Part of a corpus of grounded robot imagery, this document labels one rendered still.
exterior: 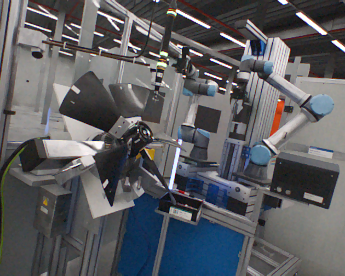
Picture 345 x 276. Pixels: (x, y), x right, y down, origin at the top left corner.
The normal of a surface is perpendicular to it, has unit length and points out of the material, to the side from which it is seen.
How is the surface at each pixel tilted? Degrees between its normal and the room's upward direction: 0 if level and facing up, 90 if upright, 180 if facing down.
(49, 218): 90
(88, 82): 72
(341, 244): 90
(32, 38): 90
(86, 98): 81
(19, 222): 90
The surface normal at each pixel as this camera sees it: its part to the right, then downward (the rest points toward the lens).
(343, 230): -0.52, -0.04
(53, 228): 0.83, 0.21
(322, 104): -0.26, -0.08
